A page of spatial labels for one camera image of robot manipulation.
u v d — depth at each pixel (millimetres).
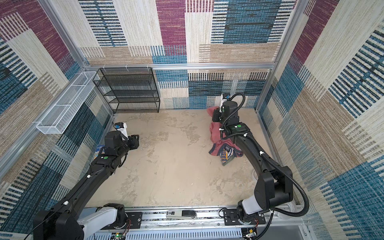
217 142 940
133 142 729
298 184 377
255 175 478
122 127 717
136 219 735
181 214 714
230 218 731
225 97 703
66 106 760
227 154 886
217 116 732
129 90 1101
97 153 938
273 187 421
